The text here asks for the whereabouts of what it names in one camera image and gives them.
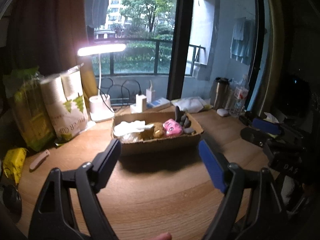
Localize grey dotted glove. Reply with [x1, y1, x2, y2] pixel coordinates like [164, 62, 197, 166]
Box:
[175, 106, 195, 134]

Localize pink plush toy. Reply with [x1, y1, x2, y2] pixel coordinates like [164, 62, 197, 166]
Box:
[163, 119, 183, 137]

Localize brown plush toy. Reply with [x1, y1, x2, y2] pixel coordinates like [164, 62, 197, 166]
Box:
[140, 122, 165, 140]

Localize cotton swab bag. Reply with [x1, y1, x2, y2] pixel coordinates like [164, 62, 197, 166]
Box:
[118, 133, 142, 144]

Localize white towel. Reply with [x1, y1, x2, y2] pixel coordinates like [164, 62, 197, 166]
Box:
[113, 120, 154, 137]

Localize white earbuds case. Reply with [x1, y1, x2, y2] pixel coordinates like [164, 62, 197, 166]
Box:
[216, 108, 229, 117]

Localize steel thermos mug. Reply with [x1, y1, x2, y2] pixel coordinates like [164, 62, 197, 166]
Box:
[210, 77, 229, 110]

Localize plastic water bottle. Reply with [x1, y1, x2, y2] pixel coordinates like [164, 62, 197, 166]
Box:
[229, 74, 249, 117]

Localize white wipes package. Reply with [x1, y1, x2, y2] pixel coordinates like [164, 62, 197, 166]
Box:
[171, 96, 213, 113]

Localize yellow package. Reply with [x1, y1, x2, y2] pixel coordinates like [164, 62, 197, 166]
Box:
[3, 148, 27, 186]

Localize white power strip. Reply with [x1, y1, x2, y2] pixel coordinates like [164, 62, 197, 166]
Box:
[130, 98, 171, 113]

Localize cardboard box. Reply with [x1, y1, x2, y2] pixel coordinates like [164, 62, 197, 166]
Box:
[111, 112, 204, 156]

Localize hanging blue towel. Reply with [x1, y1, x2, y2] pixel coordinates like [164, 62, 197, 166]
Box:
[230, 17, 255, 66]

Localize white desk lamp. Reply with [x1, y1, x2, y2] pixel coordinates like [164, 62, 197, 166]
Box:
[77, 43, 126, 122]

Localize paper cup package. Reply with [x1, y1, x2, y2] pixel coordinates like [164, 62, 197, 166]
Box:
[40, 65, 88, 143]

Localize green plastic package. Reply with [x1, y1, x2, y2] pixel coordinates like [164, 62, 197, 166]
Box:
[3, 67, 55, 152]

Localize hanging grey clothes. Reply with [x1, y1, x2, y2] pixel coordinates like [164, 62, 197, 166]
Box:
[85, 0, 109, 29]

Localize white charger with black cable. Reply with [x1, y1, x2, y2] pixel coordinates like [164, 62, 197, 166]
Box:
[136, 94, 147, 113]

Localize black lamp cable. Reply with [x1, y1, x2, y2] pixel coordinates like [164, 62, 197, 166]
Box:
[96, 77, 142, 113]

